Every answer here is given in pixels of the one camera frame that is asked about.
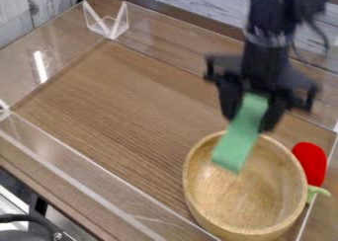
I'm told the brown wooden bowl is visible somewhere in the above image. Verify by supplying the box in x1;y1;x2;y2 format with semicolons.
181;131;307;241

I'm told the red plush strawberry toy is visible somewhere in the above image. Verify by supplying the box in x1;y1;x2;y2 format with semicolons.
291;141;331;203

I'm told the black metal table bracket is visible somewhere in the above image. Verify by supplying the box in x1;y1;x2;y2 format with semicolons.
28;195;74;241

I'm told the green rectangular block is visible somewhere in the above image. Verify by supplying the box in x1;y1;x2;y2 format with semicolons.
211;94;268;174

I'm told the black cable under table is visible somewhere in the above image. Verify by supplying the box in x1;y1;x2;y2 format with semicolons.
0;213;60;241

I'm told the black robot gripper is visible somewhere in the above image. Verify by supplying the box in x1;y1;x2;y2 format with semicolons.
203;41;318;132

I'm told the clear acrylic corner bracket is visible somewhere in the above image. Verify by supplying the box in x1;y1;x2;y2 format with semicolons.
81;2;129;40

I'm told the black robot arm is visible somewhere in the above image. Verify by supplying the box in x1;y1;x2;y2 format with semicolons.
203;0;327;131

